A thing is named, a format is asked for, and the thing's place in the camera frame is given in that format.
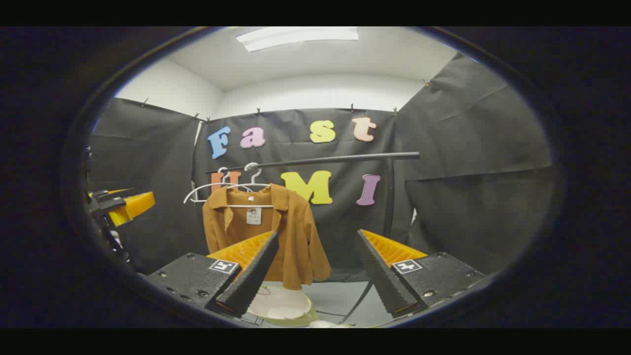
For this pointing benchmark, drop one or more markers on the brown shirt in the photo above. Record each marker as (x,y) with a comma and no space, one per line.
(296,231)

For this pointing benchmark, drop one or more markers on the black backdrop cloth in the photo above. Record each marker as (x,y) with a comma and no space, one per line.
(468,148)

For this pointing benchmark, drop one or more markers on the black clothes rack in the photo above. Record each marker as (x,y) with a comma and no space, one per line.
(320,160)

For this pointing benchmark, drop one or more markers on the white clothes hanger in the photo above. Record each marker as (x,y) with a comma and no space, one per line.
(254,173)
(197,191)

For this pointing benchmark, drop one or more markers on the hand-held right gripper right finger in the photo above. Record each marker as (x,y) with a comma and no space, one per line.
(382,276)

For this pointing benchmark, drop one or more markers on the white laundry hamper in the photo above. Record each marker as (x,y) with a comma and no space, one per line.
(281,305)

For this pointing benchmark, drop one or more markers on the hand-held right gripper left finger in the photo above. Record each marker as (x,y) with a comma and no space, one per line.
(251,281)

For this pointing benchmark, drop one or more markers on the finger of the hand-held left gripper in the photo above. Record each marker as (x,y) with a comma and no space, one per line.
(135,203)
(106,193)

